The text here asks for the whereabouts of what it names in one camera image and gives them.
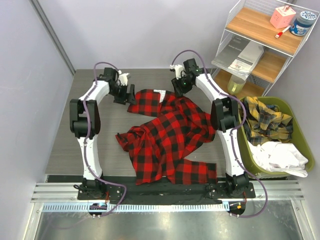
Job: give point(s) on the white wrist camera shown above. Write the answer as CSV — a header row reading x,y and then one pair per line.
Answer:
x,y
177,69
122,78

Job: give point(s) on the red white marker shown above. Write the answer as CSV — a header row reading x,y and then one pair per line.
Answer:
x,y
278,35

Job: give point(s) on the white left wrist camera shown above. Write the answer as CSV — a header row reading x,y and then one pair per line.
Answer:
x,y
122,78

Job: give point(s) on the grey booklets stack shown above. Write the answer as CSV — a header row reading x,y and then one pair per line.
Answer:
x,y
238,56

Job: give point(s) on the aluminium rail frame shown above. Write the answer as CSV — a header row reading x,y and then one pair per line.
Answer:
x,y
268,210

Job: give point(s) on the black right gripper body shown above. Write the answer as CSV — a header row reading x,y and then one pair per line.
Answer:
x,y
181,85

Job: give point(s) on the blue lidded jar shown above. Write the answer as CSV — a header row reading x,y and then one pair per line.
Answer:
x,y
302,23

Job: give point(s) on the white shirt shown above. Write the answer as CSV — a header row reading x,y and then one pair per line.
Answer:
x,y
275,156

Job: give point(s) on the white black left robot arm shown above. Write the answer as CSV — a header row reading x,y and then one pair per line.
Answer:
x,y
85,124

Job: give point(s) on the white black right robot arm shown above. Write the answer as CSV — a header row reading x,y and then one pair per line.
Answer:
x,y
224,118

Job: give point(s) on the pink cube box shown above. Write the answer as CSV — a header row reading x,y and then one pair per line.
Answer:
x,y
282,16

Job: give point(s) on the yellow green plastic cup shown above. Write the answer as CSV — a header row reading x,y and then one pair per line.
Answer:
x,y
235,84

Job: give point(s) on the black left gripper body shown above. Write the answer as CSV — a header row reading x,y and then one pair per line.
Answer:
x,y
120,93

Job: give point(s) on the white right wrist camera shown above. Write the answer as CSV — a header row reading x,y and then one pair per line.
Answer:
x,y
177,69

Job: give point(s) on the yellow plaid shirt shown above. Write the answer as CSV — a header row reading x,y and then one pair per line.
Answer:
x,y
264,123

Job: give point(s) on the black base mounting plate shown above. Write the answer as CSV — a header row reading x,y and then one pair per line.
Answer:
x,y
161,192

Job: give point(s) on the white slotted cable duct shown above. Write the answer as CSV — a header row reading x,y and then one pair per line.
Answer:
x,y
91,207

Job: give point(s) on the green laundry basket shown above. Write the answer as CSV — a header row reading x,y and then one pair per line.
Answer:
x,y
298,139

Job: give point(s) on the red black plaid shirt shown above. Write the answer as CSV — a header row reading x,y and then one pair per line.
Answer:
x,y
159,147

